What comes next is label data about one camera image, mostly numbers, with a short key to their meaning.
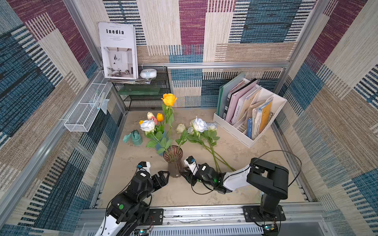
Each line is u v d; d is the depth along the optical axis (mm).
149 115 743
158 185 650
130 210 512
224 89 892
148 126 643
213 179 676
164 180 662
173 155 788
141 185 554
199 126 649
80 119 895
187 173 825
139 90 998
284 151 1010
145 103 1201
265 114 916
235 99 865
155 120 716
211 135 1043
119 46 766
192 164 739
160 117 726
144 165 695
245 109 959
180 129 1028
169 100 673
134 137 940
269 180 474
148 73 877
